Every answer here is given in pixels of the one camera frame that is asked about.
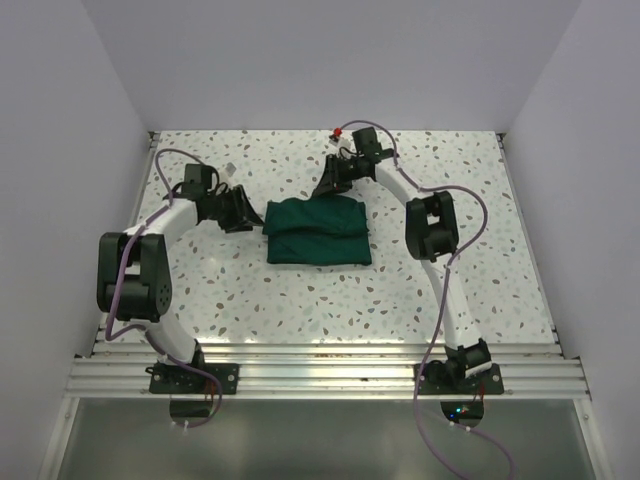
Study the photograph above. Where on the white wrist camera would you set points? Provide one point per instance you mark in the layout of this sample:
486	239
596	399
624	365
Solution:
230	169
342	144

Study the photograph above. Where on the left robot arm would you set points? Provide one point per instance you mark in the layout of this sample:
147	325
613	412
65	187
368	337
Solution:
134	280

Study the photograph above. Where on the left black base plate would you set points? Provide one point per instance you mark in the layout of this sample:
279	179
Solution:
174	380

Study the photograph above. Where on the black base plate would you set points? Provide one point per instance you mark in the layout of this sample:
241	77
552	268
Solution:
174	380
435	380

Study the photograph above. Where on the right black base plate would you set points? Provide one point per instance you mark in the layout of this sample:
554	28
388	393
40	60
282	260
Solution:
435	380

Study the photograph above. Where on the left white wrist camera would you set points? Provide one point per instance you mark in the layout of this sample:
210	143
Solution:
230	169

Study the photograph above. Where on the green surgical cloth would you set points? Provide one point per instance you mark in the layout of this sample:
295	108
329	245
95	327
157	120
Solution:
320	231

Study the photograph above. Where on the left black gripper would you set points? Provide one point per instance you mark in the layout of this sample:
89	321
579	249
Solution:
243	216

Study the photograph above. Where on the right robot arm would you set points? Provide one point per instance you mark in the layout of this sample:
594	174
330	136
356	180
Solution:
431	237

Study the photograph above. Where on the aluminium mounting rail frame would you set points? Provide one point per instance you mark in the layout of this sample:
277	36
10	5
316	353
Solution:
326	354

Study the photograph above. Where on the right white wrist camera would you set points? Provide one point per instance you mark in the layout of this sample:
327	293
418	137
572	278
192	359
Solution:
342	144

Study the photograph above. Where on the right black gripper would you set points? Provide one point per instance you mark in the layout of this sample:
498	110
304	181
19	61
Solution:
331	176

